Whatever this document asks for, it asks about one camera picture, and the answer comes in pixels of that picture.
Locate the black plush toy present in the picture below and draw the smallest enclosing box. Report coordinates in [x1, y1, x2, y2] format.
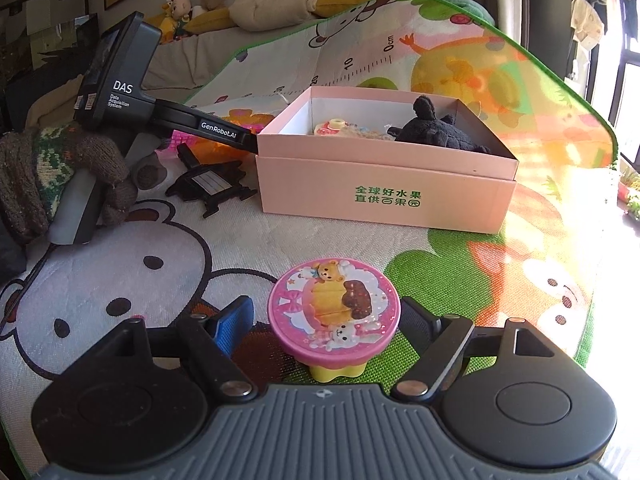
[390, 94, 494, 154]

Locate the pink cardboard box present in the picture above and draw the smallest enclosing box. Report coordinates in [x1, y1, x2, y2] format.
[255, 85, 521, 235]

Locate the beige plush pillow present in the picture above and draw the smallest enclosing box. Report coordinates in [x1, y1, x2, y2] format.
[234, 0, 324, 31]

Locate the person's left hand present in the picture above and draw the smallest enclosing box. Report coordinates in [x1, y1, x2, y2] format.
[0, 126, 139, 247]

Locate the pink plastic toy basket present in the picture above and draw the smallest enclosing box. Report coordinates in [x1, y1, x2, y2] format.
[156, 129, 195, 154]

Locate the small pink yellow toy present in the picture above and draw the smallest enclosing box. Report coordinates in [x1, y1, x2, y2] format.
[313, 117, 351, 137]

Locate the yellow plush cushion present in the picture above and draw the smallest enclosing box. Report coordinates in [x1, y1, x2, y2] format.
[184, 6, 242, 37]
[314, 0, 397, 17]

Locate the black solar panel toy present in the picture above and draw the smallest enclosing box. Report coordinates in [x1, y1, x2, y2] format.
[164, 142, 259, 219]

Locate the beige knitted wrist warmer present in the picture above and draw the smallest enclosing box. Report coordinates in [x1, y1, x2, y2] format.
[340, 122, 397, 142]

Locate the orange plastic toy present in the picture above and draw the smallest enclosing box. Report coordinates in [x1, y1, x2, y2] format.
[192, 135, 251, 164]

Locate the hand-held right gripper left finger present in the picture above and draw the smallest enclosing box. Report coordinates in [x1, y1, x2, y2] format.
[117, 295, 259, 402]

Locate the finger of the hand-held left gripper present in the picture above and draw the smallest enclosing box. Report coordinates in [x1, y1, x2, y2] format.
[238, 126, 260, 155]

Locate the colourful plush doll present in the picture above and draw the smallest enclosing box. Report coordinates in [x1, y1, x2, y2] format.
[159, 0, 194, 42]

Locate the grey bed sheet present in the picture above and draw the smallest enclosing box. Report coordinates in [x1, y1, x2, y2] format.
[142, 24, 242, 102]

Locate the round pink toy table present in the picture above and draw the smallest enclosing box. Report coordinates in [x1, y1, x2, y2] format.
[266, 256, 402, 381]

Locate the printed cartoon play mat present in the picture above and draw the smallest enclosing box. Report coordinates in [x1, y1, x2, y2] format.
[0, 0, 621, 480]

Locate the small potted plant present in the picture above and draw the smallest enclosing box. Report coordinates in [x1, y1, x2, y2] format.
[617, 164, 640, 222]

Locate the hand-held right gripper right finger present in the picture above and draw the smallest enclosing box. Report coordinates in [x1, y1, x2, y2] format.
[390, 296, 552, 404]

